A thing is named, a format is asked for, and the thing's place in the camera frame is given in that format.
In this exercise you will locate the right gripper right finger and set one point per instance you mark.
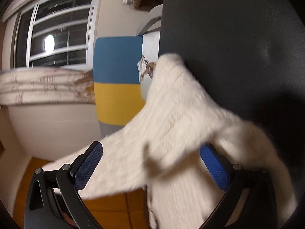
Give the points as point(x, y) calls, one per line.
point(224, 174)

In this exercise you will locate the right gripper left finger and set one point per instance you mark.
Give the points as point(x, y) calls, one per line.
point(84, 165)

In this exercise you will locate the cream knit sweater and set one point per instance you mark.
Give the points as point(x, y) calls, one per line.
point(159, 149)

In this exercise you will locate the beige left curtain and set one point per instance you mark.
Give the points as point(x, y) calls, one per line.
point(46, 85)

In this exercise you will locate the grey yellow blue sofa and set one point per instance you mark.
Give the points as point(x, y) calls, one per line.
point(116, 77)

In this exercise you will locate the back window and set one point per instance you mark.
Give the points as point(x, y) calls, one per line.
point(55, 33)

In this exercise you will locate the white deer print pillow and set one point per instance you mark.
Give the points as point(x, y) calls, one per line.
point(147, 63)

